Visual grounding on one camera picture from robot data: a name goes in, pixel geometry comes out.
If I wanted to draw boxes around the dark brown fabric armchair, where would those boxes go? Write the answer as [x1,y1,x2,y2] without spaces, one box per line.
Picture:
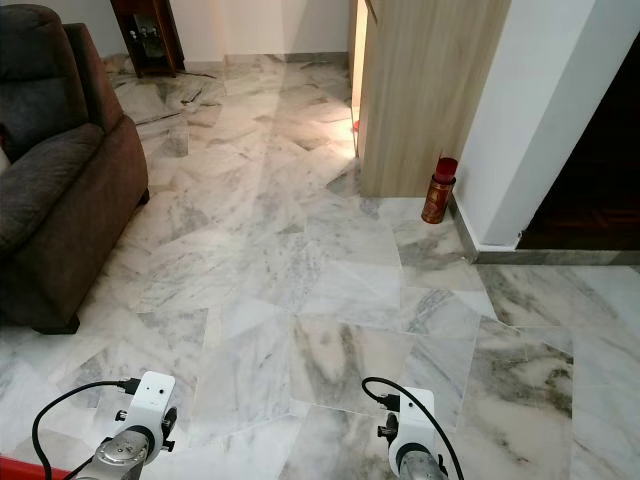
[0,3,151,335]

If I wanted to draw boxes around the red robot body part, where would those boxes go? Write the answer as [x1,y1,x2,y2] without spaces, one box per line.
[0,455,51,480]

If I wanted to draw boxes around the dark wooden cabinet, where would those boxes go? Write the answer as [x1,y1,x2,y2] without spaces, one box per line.
[110,0,188,79]

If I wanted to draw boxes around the brown canister with red lid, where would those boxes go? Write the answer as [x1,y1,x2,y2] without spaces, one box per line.
[421,155,459,225]

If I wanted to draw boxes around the light wooden wardrobe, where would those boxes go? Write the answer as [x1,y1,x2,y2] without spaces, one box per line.
[350,0,511,199]

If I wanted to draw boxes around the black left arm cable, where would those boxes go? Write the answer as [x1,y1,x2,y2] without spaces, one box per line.
[32,378,141,480]

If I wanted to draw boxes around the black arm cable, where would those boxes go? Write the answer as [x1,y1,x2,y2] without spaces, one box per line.
[32,378,141,480]
[362,377,466,480]

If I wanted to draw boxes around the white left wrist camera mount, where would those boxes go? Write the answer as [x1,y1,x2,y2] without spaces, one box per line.
[125,371,176,441]

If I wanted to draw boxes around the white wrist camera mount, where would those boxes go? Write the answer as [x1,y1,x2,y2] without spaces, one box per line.
[388,387,436,451]
[125,371,176,441]

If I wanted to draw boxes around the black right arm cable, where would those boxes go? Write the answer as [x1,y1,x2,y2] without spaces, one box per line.
[362,377,466,480]

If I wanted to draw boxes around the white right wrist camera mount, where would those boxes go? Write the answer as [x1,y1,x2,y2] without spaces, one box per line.
[388,387,436,451]

